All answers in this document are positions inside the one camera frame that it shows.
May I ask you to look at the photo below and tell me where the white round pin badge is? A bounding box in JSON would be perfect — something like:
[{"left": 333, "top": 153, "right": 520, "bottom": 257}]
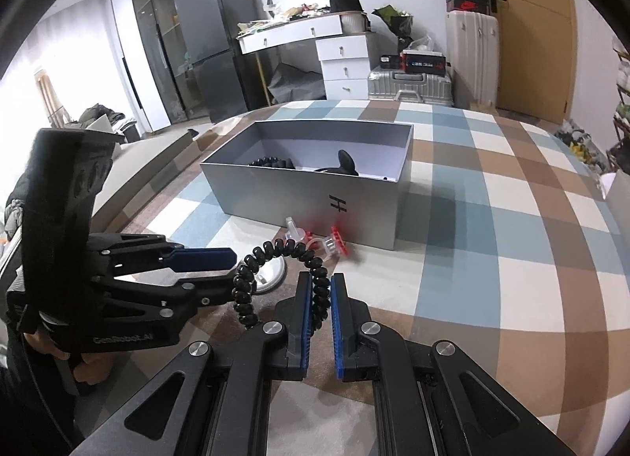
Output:
[{"left": 255, "top": 258, "right": 286, "bottom": 295}]

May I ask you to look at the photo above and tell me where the checkered bed sheet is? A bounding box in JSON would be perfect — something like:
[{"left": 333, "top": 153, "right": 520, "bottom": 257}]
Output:
[{"left": 78, "top": 101, "right": 629, "bottom": 455}]

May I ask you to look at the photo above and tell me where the person's left hand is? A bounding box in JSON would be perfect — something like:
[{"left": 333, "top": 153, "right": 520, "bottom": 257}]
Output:
[{"left": 21, "top": 329, "right": 120, "bottom": 386}]

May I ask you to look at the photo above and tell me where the glass door cabinet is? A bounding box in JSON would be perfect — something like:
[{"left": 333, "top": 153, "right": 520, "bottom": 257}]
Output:
[{"left": 132, "top": 0, "right": 207, "bottom": 123}]

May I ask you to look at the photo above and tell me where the wooden door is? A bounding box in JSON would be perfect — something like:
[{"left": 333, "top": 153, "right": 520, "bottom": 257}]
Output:
[{"left": 495, "top": 0, "right": 576, "bottom": 124}]

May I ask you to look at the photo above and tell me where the black red box on suitcase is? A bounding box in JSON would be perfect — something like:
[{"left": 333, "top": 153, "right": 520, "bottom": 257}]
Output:
[{"left": 400, "top": 50, "right": 447, "bottom": 76}]

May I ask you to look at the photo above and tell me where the grey cardboard box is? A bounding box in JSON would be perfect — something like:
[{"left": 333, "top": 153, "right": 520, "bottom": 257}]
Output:
[{"left": 202, "top": 119, "right": 413, "bottom": 249}]

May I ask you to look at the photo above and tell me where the black hair accessories pile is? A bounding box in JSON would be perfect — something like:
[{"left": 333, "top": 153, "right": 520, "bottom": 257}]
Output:
[{"left": 250, "top": 155, "right": 296, "bottom": 169}]

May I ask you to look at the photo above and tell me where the silver suitcase lying flat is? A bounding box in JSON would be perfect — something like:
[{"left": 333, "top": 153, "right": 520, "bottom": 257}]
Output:
[{"left": 367, "top": 68, "right": 454, "bottom": 107}]

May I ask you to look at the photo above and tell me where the shoe rack with shoes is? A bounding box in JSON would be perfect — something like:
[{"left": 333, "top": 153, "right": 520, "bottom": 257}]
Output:
[{"left": 606, "top": 36, "right": 630, "bottom": 174}]

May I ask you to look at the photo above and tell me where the white desk with drawers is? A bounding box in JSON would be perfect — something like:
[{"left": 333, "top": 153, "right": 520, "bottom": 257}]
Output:
[{"left": 238, "top": 11, "right": 379, "bottom": 101}]

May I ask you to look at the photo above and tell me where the red clear hair clip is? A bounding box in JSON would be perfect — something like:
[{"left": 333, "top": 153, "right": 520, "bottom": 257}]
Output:
[
  {"left": 284, "top": 217, "right": 315, "bottom": 249},
  {"left": 319, "top": 226, "right": 348, "bottom": 261}
]

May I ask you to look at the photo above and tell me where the white upright suitcase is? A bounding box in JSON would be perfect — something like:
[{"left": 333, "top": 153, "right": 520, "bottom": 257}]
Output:
[{"left": 445, "top": 10, "right": 500, "bottom": 108}]

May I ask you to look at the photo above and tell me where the dark green flower bouquet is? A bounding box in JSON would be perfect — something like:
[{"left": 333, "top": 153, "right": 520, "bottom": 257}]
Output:
[{"left": 372, "top": 5, "right": 413, "bottom": 53}]

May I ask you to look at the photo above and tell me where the black spiral hair tie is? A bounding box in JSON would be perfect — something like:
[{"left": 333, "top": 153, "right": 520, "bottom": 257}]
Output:
[{"left": 232, "top": 238, "right": 331, "bottom": 339}]

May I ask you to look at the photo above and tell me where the black refrigerator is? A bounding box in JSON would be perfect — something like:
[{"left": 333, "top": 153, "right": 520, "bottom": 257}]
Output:
[{"left": 174, "top": 0, "right": 267, "bottom": 123}]

